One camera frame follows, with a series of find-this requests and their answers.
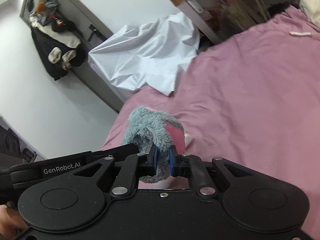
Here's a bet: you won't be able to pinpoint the grey plush toy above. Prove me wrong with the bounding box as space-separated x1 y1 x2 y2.
121 106 194 184

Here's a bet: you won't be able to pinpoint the person's left hand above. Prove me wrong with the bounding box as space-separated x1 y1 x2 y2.
0 205 27 239

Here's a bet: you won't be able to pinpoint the pink bed sheet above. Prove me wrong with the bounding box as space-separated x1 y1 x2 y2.
103 7 319 239

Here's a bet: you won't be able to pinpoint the white draped sheet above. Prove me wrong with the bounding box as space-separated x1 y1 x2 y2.
88 12 200 101

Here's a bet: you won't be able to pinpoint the hanging black clothes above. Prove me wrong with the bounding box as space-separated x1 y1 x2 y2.
26 0 87 81

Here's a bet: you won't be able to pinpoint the grey door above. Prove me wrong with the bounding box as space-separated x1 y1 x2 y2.
20 0 123 112

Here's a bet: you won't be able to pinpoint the crumpled light blanket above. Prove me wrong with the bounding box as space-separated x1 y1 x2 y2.
299 0 320 27

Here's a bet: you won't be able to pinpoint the white charging cable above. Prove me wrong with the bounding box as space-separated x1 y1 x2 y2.
289 31 320 40

